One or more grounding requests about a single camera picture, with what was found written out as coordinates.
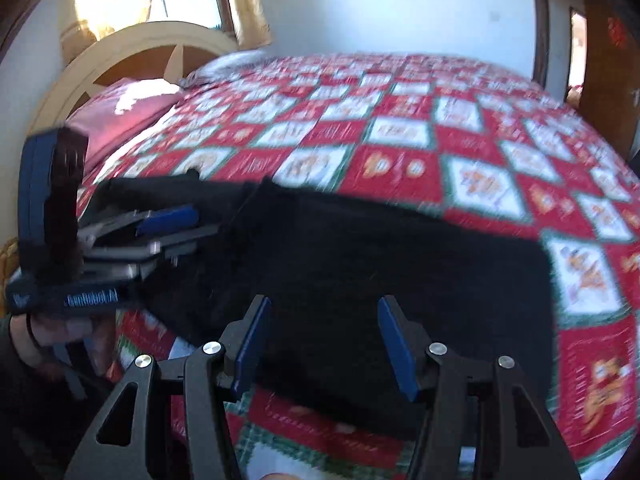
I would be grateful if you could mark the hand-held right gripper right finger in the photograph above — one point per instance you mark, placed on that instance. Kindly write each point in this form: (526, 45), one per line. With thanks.
(397, 350)

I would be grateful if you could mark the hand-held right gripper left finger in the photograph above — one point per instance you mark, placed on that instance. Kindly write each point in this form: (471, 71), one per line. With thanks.
(252, 350)

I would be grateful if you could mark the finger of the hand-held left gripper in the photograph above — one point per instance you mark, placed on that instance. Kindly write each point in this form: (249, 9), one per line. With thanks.
(167, 217)
(165, 247)

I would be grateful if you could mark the black pants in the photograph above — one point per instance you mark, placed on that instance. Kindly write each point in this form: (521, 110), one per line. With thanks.
(350, 270)

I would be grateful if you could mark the person's left hand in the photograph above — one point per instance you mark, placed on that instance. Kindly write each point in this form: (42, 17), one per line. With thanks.
(75, 332)

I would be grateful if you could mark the folded pink blanket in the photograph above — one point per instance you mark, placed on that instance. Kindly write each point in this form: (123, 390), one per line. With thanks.
(110, 120)

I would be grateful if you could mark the striped pillow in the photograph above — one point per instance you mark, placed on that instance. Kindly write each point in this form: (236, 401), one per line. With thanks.
(225, 62)

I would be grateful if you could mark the cream and brown headboard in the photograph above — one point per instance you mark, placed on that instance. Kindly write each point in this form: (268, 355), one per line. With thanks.
(125, 42)

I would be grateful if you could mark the wide yellow patterned curtain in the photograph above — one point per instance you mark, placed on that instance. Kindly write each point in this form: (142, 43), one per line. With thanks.
(100, 5)

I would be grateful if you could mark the red patchwork printed bedspread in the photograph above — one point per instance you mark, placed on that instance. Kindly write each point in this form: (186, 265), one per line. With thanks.
(400, 130)

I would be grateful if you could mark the narrow yellow patterned curtain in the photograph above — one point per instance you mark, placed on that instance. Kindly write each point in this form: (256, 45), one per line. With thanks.
(247, 5)

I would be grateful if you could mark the brown wooden door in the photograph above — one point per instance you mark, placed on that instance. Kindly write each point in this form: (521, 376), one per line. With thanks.
(610, 75)

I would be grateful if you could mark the red paper door decoration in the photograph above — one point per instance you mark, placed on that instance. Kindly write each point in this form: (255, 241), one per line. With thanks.
(617, 32)

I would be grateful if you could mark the brown door frame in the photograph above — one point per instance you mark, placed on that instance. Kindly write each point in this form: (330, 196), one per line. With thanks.
(541, 40)

